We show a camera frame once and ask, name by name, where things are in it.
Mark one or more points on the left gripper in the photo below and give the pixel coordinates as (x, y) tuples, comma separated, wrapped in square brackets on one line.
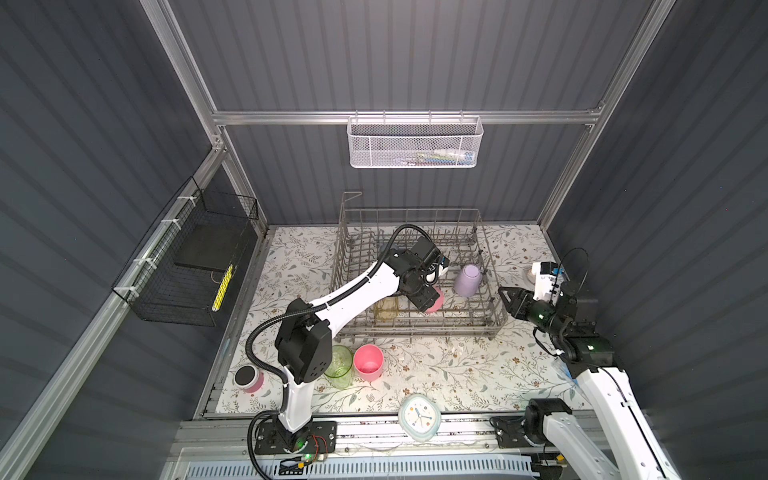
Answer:
[(425, 298)]

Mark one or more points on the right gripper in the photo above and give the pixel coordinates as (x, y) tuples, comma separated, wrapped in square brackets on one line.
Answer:
[(512, 306)]

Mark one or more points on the pink cup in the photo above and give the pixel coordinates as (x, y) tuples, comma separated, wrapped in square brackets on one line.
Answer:
[(438, 303), (368, 361)]

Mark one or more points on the yellow transparent cup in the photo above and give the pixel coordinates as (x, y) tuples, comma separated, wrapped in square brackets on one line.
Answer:
[(387, 309)]

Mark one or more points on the purple cup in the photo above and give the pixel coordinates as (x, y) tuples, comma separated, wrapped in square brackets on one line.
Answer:
[(468, 281)]

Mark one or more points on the green transparent cup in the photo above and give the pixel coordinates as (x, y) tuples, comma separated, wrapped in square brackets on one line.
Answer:
[(339, 373)]

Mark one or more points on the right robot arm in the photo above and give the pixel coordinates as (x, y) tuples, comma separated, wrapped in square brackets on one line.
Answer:
[(568, 319)]

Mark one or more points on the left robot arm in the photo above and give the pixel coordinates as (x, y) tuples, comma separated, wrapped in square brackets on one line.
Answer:
[(296, 346)]

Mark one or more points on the white square clock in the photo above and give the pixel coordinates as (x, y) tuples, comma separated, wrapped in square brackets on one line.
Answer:
[(419, 417)]

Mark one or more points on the markers in white basket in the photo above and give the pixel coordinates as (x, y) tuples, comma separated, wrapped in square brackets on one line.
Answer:
[(448, 158)]

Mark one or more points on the yellow marker in black basket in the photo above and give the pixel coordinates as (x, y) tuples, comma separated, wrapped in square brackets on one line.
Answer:
[(222, 289)]

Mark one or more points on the black pad in basket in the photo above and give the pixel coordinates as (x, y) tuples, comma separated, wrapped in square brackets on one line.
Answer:
[(208, 248)]

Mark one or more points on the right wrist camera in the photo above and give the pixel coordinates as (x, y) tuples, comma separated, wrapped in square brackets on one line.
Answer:
[(547, 278)]

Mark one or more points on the grey wire dish rack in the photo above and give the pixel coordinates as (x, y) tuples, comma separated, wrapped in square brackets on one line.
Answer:
[(458, 233)]

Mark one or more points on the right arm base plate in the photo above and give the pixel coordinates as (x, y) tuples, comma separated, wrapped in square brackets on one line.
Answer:
[(510, 431)]

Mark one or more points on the white mesh wall basket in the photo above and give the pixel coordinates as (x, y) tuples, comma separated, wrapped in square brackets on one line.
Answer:
[(375, 142)]

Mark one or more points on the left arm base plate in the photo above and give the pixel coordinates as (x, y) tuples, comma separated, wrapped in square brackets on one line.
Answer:
[(317, 437)]

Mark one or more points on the black wire wall basket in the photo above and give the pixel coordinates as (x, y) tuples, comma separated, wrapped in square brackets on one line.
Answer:
[(157, 290)]

